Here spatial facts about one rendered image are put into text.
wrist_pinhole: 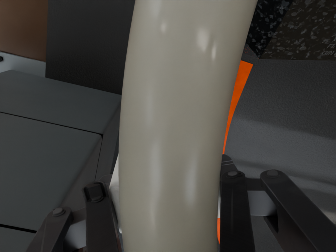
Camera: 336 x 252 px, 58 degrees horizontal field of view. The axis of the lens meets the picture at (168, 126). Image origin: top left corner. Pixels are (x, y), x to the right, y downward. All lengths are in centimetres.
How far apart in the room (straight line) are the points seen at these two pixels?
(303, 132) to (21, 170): 95
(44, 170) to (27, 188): 6
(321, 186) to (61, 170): 102
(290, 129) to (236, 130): 19
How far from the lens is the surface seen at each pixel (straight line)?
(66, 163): 56
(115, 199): 17
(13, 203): 45
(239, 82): 106
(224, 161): 19
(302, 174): 126
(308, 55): 47
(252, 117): 111
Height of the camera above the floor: 104
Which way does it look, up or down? 71 degrees down
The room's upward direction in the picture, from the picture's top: 180 degrees clockwise
